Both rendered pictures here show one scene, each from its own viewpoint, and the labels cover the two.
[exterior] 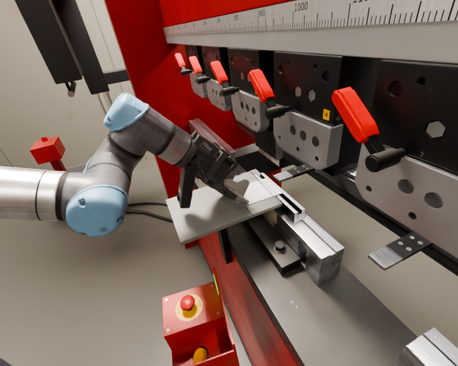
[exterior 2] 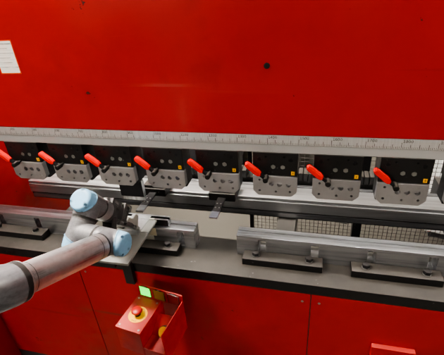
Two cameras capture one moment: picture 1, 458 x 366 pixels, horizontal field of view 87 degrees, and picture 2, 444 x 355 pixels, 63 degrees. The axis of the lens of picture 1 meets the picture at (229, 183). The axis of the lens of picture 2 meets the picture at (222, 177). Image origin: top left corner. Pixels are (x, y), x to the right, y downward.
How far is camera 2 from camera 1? 0.98 m
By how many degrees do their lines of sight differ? 47
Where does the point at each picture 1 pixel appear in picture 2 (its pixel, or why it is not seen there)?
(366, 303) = (216, 241)
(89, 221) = (125, 246)
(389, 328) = (229, 243)
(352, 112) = (195, 165)
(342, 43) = (180, 145)
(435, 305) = not seen: hidden behind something
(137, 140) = (97, 210)
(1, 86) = not seen: outside the picture
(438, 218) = (225, 184)
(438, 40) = (207, 145)
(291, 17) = (152, 136)
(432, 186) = (220, 177)
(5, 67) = not seen: outside the picture
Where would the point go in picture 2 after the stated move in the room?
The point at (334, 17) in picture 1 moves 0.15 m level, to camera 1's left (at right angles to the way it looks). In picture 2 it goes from (174, 138) to (144, 156)
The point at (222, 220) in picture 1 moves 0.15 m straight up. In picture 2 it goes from (136, 244) to (128, 210)
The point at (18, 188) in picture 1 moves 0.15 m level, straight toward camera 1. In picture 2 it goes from (96, 243) to (151, 233)
